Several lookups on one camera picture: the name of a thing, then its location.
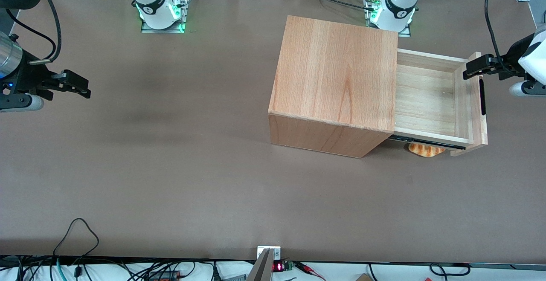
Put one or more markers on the wooden cabinet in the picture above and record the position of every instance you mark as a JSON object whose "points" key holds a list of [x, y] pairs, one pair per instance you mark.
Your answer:
{"points": [[337, 72]]}

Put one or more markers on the toy croissant bread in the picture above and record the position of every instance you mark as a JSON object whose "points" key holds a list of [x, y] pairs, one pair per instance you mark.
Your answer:
{"points": [[424, 151]]}

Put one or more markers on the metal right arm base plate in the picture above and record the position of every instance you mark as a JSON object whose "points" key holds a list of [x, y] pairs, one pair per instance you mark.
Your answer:
{"points": [[184, 12]]}

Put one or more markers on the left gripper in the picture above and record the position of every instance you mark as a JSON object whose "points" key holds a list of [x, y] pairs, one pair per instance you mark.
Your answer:
{"points": [[510, 64]]}

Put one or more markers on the cardboard piece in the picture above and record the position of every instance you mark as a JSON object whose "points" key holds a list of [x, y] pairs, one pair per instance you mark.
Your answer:
{"points": [[363, 277]]}

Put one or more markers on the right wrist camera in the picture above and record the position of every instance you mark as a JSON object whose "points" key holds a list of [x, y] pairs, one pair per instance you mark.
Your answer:
{"points": [[21, 103]]}

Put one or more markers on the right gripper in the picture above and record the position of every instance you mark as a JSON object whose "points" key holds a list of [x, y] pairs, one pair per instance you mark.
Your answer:
{"points": [[26, 78]]}

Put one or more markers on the red clip leads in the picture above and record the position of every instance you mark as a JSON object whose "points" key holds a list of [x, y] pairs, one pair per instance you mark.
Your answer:
{"points": [[309, 269]]}

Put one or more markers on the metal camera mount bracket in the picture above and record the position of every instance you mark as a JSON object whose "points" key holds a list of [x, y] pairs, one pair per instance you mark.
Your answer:
{"points": [[268, 253]]}

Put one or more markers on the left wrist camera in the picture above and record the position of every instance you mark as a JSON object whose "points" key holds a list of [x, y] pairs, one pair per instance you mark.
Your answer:
{"points": [[524, 89]]}

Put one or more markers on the red digit display module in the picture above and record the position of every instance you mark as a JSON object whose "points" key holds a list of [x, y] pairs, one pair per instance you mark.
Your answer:
{"points": [[279, 267]]}

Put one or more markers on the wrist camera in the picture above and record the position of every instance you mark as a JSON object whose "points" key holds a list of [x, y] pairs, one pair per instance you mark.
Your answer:
{"points": [[524, 89], [21, 103]]}

